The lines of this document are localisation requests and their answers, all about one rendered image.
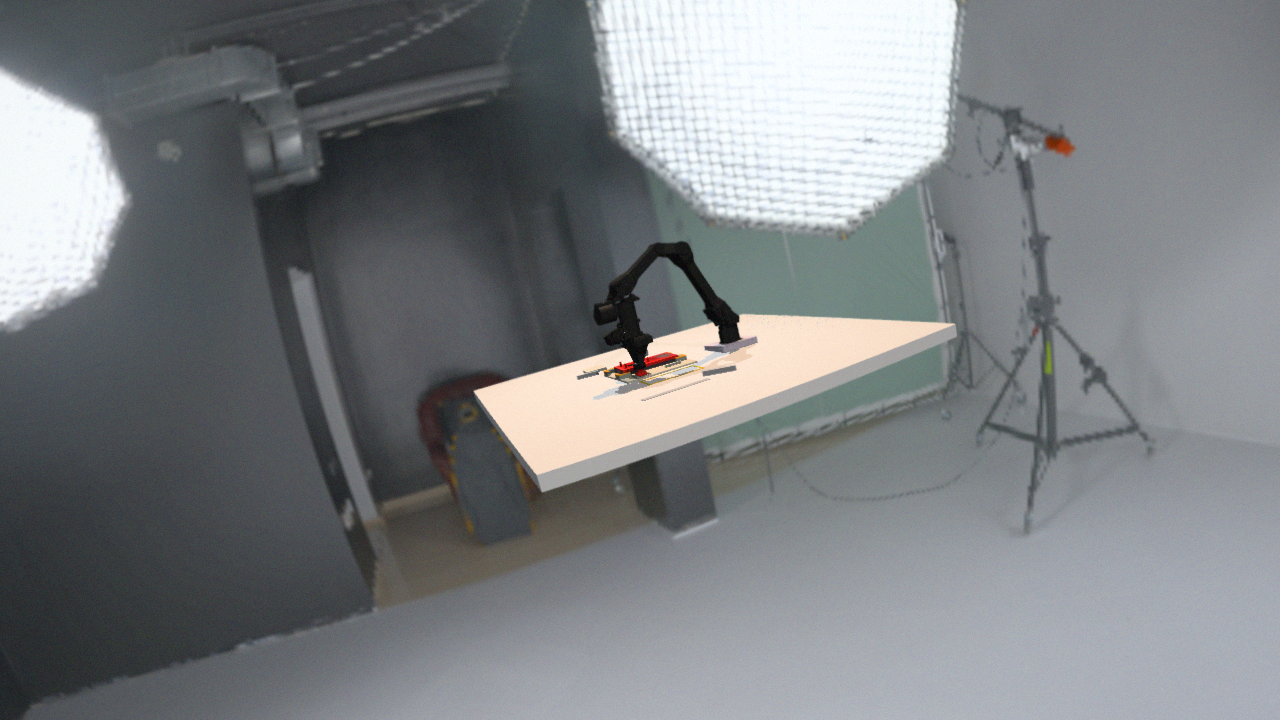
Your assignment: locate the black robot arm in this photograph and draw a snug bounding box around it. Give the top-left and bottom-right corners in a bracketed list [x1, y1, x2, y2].
[593, 242, 742, 346]

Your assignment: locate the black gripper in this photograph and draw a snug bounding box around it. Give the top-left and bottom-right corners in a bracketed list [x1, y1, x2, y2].
[616, 315, 653, 366]

